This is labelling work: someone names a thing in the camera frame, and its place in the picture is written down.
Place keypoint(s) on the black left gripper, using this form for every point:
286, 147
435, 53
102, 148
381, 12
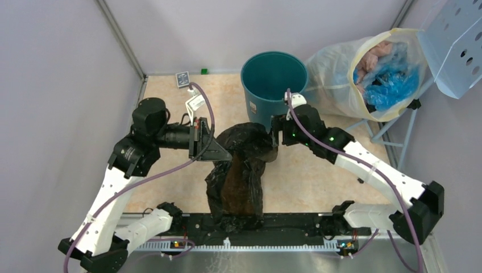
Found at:
199, 134

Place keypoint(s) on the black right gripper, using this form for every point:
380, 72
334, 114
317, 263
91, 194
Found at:
279, 123

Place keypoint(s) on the black trash bag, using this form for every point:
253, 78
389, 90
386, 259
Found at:
234, 188

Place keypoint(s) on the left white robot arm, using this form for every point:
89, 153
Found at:
99, 244

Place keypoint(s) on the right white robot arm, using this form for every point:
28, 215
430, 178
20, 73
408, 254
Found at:
415, 207

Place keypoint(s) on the teal plastic trash bin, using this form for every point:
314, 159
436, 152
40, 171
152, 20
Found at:
265, 78

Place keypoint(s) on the translucent bag of trash bags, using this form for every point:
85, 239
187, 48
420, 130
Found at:
331, 88

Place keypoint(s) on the pink trash bag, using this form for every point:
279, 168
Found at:
369, 62

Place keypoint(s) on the blue trash bag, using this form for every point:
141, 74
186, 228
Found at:
393, 80

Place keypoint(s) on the blue playing card box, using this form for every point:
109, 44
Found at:
182, 79

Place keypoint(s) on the perforated light blue panel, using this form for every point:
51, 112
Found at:
451, 43

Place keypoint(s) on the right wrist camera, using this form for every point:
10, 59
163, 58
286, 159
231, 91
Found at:
293, 100

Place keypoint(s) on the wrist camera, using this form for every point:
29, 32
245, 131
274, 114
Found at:
293, 100
193, 104

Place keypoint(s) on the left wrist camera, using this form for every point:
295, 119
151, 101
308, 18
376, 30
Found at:
193, 104

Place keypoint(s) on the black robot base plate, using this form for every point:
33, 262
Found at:
270, 229

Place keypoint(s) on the white cable duct strip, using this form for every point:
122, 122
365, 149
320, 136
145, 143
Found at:
226, 246

